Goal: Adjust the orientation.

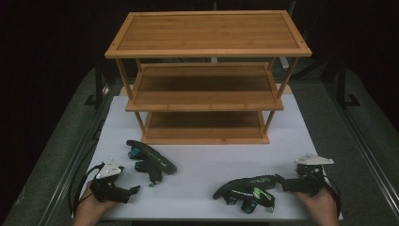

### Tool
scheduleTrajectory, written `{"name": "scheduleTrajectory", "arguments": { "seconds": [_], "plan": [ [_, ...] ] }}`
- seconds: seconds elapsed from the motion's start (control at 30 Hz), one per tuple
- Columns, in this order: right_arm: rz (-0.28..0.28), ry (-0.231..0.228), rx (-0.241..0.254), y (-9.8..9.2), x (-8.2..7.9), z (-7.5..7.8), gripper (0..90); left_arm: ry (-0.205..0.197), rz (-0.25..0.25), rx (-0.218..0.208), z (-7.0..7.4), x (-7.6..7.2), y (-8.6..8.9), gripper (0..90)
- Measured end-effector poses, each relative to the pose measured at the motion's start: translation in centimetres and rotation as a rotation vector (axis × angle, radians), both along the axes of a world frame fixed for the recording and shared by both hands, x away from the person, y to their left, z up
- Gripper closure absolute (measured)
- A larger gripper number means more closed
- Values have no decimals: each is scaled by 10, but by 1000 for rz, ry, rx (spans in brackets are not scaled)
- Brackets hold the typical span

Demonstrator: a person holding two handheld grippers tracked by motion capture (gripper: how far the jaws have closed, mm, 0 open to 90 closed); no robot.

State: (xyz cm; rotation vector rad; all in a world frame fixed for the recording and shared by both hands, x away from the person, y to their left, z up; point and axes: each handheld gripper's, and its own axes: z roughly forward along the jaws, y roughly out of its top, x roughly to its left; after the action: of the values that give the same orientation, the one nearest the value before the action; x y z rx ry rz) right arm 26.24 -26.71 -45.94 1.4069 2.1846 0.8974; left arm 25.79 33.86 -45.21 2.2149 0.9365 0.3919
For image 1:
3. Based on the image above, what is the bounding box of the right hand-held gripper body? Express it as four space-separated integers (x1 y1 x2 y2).
281 153 334 197

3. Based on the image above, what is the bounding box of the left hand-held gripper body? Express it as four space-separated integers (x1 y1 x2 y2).
89 158 133 203

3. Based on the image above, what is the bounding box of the black sandal with blue straps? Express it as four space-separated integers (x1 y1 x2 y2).
125 139 178 188
212 174 278 215

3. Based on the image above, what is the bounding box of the wooden three-tier shelf rack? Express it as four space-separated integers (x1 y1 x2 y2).
104 9 313 146

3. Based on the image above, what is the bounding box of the person's left hand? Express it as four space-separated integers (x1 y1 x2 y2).
74 181 119 220

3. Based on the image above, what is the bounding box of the person's right hand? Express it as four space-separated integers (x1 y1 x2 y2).
293 187 339 220

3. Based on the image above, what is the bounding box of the black metal stand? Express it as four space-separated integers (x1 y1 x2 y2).
326 56 361 109

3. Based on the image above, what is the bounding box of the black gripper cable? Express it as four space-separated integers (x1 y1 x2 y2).
69 162 106 218
323 178 343 218

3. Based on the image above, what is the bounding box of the metal frame rail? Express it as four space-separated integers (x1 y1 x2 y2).
39 84 112 226
323 81 399 205

